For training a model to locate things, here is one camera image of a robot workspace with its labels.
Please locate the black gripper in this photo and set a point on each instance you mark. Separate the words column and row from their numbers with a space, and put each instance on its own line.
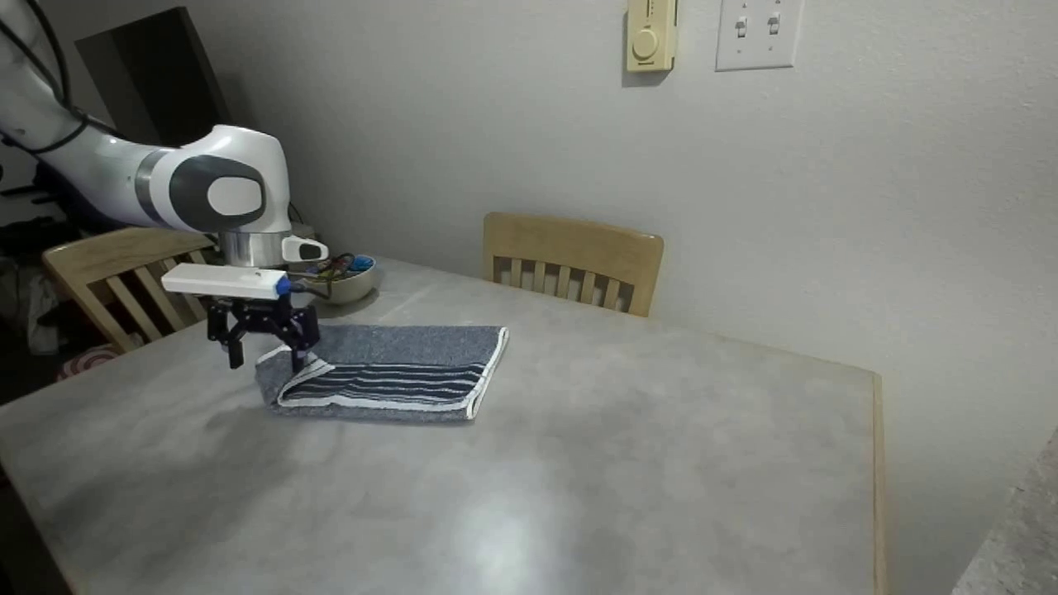
column 295, row 327

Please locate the gray towel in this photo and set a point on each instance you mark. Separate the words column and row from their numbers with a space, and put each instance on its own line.
column 384, row 374

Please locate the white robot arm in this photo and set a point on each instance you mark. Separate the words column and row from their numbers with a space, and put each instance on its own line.
column 229, row 185

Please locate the cream ceramic bowl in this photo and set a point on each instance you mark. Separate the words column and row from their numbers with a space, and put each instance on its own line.
column 340, row 287

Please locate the blue toy flower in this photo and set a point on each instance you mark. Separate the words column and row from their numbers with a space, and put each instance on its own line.
column 356, row 265

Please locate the light wooden chair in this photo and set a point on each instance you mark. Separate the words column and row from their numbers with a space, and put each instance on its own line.
column 116, row 283
column 572, row 261

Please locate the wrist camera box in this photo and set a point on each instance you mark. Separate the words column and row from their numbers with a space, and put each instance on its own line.
column 226, row 283

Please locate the white wall outlet plate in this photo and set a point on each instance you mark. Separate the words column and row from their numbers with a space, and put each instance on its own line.
column 758, row 36

